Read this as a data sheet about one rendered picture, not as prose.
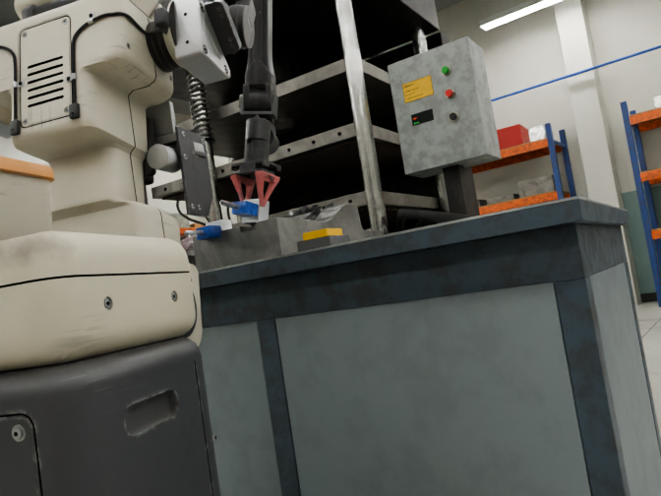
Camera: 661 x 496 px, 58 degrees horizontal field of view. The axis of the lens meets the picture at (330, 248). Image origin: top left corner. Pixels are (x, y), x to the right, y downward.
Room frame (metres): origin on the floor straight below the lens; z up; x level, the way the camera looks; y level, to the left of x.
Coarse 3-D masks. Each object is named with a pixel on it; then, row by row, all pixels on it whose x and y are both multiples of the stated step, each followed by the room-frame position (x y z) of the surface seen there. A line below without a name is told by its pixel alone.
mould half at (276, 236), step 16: (336, 208) 1.55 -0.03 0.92; (352, 208) 1.58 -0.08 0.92; (256, 224) 1.32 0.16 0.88; (272, 224) 1.30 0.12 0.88; (288, 224) 1.33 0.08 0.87; (304, 224) 1.38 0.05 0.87; (320, 224) 1.44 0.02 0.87; (336, 224) 1.50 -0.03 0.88; (352, 224) 1.57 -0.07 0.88; (208, 240) 1.40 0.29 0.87; (224, 240) 1.37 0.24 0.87; (240, 240) 1.35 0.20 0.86; (256, 240) 1.33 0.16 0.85; (272, 240) 1.30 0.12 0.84; (288, 240) 1.32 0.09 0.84; (352, 240) 1.56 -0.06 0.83; (208, 256) 1.41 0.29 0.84; (224, 256) 1.38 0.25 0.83; (240, 256) 1.35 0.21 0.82; (256, 256) 1.33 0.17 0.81; (272, 256) 1.30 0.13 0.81
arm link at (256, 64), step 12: (264, 0) 1.30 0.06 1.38; (264, 12) 1.30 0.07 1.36; (264, 24) 1.31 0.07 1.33; (264, 36) 1.31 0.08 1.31; (252, 48) 1.32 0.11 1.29; (264, 48) 1.32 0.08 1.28; (252, 60) 1.33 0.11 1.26; (264, 60) 1.32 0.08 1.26; (252, 72) 1.33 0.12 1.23; (264, 72) 1.33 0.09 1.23; (252, 84) 1.34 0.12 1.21; (264, 84) 1.33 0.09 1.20; (252, 96) 1.34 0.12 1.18; (264, 96) 1.34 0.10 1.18; (252, 108) 1.35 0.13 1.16; (264, 108) 1.35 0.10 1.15
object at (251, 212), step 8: (248, 200) 1.35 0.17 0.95; (256, 200) 1.34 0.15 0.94; (232, 208) 1.29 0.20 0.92; (240, 208) 1.31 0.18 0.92; (248, 208) 1.31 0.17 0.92; (256, 208) 1.33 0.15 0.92; (264, 208) 1.35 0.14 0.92; (240, 216) 1.34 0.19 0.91; (248, 216) 1.34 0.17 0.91; (256, 216) 1.33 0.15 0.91; (264, 216) 1.35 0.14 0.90
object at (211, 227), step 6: (210, 222) 1.40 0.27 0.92; (216, 222) 1.39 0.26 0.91; (222, 222) 1.39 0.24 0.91; (228, 222) 1.41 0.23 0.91; (198, 228) 1.37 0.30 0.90; (204, 228) 1.36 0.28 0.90; (210, 228) 1.36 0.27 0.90; (216, 228) 1.38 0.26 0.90; (222, 228) 1.39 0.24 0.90; (228, 228) 1.40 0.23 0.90; (186, 234) 1.32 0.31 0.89; (192, 234) 1.33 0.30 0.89; (198, 234) 1.35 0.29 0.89; (204, 234) 1.36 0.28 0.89; (210, 234) 1.36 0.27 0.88; (216, 234) 1.37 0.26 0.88
